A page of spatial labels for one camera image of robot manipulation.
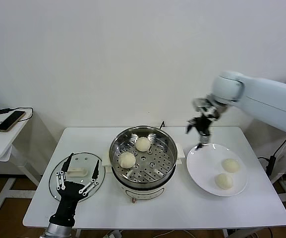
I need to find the white round plate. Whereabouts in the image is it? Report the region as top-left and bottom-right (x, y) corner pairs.
(186, 142), (249, 197)

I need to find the white steamed baozi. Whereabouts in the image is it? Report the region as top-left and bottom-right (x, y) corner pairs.
(214, 173), (234, 190)
(118, 152), (136, 170)
(222, 158), (241, 174)
(135, 137), (151, 152)

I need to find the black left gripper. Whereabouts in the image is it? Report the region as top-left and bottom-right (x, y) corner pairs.
(48, 153), (101, 228)

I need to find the white power strip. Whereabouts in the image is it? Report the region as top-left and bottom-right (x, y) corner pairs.
(103, 229), (122, 238)

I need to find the cream electric cooker base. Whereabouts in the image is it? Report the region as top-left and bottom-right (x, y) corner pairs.
(102, 145), (186, 204)

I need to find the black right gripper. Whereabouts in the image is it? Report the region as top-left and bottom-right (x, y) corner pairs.
(185, 115), (214, 152)

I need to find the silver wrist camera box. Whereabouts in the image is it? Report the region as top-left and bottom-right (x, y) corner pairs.
(191, 97), (217, 117)

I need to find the round glass pot lid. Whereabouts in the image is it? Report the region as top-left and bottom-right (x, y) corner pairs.
(49, 151), (106, 201)

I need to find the black smartphone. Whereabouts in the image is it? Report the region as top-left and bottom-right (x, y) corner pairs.
(0, 110), (27, 132)

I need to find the black power cable with brick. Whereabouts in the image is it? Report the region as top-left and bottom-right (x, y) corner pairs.
(258, 133), (286, 185)

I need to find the black cable with adapter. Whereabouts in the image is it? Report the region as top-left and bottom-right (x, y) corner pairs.
(0, 107), (34, 124)

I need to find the stainless steel steamer basket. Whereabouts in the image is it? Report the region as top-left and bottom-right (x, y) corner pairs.
(109, 125), (178, 183)

